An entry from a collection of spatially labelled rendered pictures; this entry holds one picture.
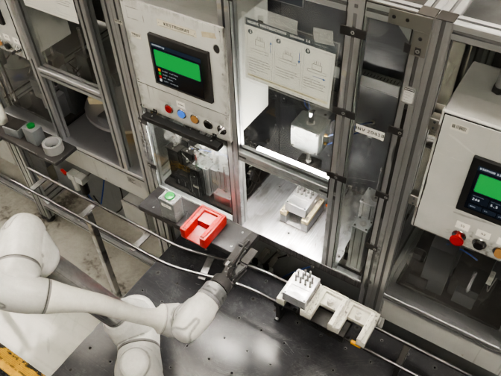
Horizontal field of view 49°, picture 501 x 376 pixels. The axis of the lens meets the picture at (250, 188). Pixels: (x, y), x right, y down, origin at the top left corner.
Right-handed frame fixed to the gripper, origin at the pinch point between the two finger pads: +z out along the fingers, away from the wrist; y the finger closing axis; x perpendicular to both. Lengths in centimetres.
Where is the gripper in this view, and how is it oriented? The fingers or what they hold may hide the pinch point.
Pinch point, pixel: (250, 247)
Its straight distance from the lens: 198.9
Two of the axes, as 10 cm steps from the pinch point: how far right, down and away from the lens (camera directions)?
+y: -0.3, -6.9, -7.2
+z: 5.4, -6.2, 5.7
